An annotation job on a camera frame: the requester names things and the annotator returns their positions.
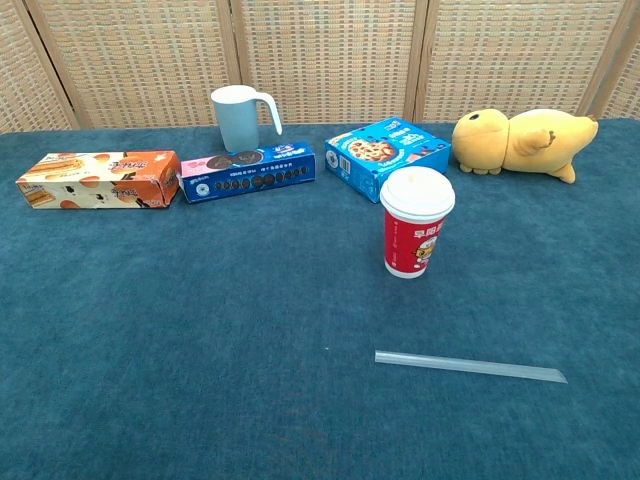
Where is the woven wooden folding screen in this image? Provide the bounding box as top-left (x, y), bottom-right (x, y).
top-left (0, 0), bottom-right (640, 134)

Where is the teal table cloth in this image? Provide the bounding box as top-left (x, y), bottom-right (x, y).
top-left (0, 117), bottom-right (640, 480)

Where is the blue sandwich cookie box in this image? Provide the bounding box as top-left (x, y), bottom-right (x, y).
top-left (179, 141), bottom-right (317, 205)

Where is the clear plastic drinking straw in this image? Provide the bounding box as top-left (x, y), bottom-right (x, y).
top-left (374, 349), bottom-right (569, 385)

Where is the red paper cup white lid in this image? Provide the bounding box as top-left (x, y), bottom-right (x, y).
top-left (379, 165), bottom-right (457, 280)

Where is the orange biscuit box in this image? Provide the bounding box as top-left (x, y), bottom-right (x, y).
top-left (15, 150), bottom-right (182, 211)

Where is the pale blue mug white handle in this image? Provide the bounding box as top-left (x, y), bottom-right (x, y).
top-left (209, 84), bottom-right (284, 154)

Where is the yellow plush toy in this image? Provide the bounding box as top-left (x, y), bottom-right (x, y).
top-left (451, 107), bottom-right (600, 185)

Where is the blue chocolate chip cookie box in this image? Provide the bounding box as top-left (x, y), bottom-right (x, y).
top-left (324, 116), bottom-right (453, 205)

